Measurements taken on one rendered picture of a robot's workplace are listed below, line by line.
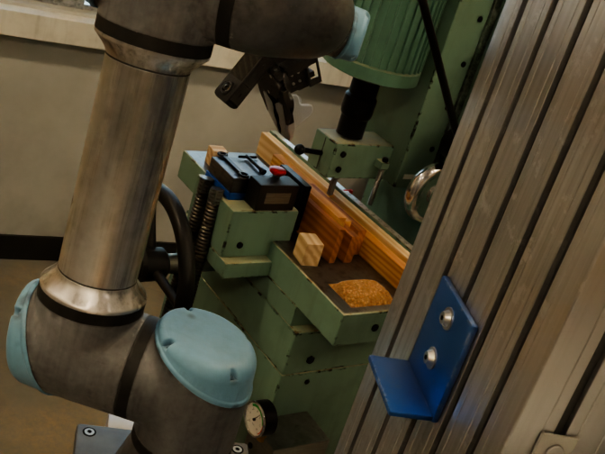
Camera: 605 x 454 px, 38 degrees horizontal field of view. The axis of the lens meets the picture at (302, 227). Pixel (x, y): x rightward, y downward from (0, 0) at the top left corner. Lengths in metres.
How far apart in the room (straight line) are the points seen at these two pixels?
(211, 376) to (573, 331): 0.46
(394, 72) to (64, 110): 1.57
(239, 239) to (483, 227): 0.87
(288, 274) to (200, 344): 0.57
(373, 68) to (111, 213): 0.72
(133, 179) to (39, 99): 1.99
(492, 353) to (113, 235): 0.44
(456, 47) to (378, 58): 0.17
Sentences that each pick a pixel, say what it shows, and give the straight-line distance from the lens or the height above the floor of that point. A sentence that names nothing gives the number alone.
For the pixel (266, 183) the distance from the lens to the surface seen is 1.48.
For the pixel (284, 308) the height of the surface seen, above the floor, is 0.82.
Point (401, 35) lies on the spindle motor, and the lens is 1.51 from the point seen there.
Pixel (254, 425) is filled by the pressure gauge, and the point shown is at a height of 0.65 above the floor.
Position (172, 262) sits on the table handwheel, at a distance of 1.55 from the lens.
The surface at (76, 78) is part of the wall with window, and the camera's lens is 2.86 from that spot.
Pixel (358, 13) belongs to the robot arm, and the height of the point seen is 1.35.
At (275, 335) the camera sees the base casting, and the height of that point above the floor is 0.76.
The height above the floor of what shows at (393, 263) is 0.94.
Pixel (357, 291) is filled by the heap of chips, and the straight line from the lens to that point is 1.44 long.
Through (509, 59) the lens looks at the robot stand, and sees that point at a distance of 0.70.
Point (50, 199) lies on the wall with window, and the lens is 3.02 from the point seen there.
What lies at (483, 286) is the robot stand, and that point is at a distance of 0.65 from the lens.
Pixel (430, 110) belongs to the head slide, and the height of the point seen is 1.16.
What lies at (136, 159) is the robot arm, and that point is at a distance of 0.88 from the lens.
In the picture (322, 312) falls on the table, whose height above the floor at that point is 0.87.
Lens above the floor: 1.57
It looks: 24 degrees down
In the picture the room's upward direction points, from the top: 18 degrees clockwise
